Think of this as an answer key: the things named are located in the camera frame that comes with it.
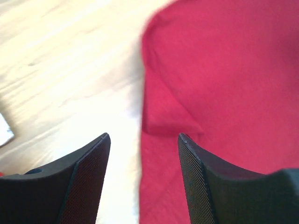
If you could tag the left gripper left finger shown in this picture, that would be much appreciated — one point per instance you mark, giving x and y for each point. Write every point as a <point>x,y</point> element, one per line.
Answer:
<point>65,191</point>

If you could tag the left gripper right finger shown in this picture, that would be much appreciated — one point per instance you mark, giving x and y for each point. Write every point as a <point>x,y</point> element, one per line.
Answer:
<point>218,192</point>

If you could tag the dark red t shirt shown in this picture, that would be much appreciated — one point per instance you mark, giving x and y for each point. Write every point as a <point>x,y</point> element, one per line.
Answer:
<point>226,73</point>

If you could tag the folded white t shirt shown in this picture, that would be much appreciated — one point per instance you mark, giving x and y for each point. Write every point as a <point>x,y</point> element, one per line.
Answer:
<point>6,133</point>

